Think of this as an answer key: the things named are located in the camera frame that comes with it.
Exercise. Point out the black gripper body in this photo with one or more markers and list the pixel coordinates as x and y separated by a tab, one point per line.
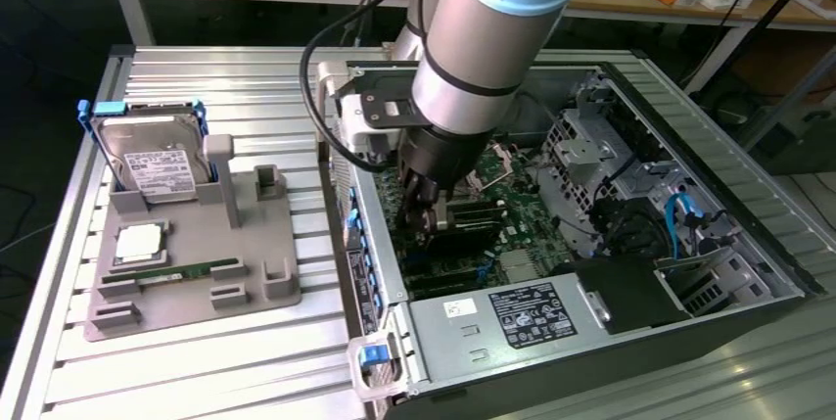
438	155

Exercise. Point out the graphics card with metal bracket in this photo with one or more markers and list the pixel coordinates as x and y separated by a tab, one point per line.
470	229

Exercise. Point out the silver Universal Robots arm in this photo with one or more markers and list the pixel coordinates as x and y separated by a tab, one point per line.
470	48

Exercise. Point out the metal socket cover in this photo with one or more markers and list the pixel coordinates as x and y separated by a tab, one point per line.
499	170

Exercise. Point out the green motherboard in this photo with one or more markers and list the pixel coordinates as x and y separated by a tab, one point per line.
530	214

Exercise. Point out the silver chipset heatsink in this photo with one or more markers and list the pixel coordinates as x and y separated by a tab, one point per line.
523	264

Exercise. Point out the metal disk bay cage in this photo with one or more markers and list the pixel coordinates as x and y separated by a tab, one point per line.
582	170

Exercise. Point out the grey power supply unit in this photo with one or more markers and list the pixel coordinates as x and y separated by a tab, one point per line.
464	337

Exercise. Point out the blue case latch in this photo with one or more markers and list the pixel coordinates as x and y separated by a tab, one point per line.
374	355

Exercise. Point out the grey plastic parts rack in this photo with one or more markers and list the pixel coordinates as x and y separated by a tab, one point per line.
196	239

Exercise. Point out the green RAM stick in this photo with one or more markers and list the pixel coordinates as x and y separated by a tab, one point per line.
176	273

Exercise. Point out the hard disk in blue carrier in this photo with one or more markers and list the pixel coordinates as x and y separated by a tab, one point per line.
154	155

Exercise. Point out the silver CPU chip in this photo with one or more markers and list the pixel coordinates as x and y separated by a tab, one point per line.
139	243

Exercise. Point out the open black PC case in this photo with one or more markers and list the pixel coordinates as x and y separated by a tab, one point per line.
719	155

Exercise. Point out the dark box on floor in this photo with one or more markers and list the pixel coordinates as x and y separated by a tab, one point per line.
796	141

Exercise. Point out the black slanted tripod pole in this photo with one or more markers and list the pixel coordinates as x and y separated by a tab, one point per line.
770	6

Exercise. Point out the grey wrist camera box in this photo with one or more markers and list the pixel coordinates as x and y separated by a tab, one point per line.
363	126

